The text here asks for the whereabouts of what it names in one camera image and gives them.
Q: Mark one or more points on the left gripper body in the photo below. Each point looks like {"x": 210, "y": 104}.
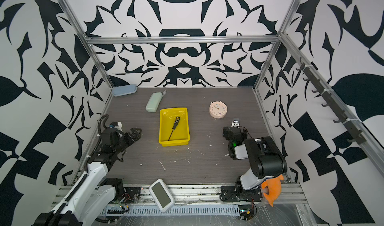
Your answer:
{"x": 126, "y": 139}

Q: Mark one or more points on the black yellow screwdriver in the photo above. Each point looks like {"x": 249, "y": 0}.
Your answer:
{"x": 176, "y": 122}

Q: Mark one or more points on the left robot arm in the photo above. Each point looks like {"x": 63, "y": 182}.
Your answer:
{"x": 94, "y": 191}

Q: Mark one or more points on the green zippered case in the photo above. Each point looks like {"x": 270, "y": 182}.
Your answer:
{"x": 154, "y": 101}

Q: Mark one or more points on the orange plastic part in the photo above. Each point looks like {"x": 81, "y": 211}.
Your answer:
{"x": 274, "y": 187}

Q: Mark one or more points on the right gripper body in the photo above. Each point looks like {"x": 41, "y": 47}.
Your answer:
{"x": 227, "y": 131}

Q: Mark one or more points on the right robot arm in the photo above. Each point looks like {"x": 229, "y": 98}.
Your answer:
{"x": 267, "y": 166}

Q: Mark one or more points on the yellow plastic bin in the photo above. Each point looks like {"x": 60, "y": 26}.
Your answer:
{"x": 181, "y": 135}

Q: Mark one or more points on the white perforated cable tray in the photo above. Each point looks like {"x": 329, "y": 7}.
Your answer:
{"x": 177, "y": 210}

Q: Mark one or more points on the pink alarm clock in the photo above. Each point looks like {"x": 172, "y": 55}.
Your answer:
{"x": 218, "y": 109}

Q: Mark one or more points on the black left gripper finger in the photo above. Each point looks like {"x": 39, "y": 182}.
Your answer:
{"x": 137, "y": 137}
{"x": 137, "y": 131}

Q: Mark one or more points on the white tablet device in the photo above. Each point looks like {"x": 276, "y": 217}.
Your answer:
{"x": 162, "y": 195}

